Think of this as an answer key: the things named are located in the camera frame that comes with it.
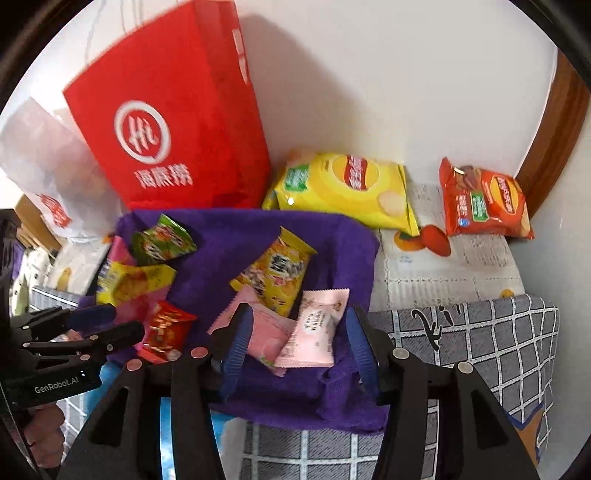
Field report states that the yellow triangular snack packet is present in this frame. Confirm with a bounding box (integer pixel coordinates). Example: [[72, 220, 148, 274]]
[[229, 226, 319, 320]]

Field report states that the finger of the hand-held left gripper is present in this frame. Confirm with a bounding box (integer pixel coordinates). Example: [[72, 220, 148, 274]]
[[21, 320, 147, 366], [14, 303, 117, 334]]

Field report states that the blue tissue pack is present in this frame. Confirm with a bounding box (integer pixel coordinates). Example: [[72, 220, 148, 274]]
[[158, 392, 232, 480]]

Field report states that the light pink snack packet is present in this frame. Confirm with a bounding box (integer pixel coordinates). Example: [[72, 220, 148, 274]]
[[275, 287, 351, 369]]

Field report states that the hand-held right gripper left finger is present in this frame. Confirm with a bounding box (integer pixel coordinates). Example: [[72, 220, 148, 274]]
[[55, 303, 254, 480]]

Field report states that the yellow chips bag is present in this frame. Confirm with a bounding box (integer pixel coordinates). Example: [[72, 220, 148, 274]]
[[262, 150, 420, 237]]

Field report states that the green triangular snack packet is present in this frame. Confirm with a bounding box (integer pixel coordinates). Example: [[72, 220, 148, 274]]
[[131, 213, 199, 267]]

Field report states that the person's left hand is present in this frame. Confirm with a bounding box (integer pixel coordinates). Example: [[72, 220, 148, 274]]
[[22, 401, 66, 468]]

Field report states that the red chips bag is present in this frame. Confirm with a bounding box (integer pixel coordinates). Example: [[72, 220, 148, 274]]
[[438, 157, 536, 241]]

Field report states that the fruit print table cover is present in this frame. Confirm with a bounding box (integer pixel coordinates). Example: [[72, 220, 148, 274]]
[[45, 182, 528, 313]]

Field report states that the brown wooden door frame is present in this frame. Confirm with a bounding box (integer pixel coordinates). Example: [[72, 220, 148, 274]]
[[512, 46, 591, 221]]

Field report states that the red paper bag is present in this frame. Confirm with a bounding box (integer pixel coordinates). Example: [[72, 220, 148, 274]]
[[62, 0, 273, 212]]

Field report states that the red small snack packet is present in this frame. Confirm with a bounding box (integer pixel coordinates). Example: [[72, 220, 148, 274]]
[[137, 301, 198, 366]]

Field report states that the purple towel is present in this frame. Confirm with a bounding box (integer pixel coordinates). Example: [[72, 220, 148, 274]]
[[78, 208, 391, 435]]

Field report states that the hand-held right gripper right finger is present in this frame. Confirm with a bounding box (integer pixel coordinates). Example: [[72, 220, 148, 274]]
[[345, 305, 541, 480]]

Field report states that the white plastic shopping bag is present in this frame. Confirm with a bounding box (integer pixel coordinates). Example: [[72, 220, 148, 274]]
[[0, 96, 124, 241]]

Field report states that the wooden headboard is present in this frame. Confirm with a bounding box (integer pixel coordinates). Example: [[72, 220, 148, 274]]
[[13, 194, 62, 254]]

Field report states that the yellow purple snack packet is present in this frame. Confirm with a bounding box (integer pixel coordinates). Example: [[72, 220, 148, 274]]
[[96, 260, 177, 308]]

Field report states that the grey checked cloth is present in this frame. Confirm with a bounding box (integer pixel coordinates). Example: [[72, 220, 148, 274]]
[[28, 286, 562, 480]]

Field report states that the magenta snack packet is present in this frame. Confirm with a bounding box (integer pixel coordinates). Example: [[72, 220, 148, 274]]
[[107, 234, 172, 326]]

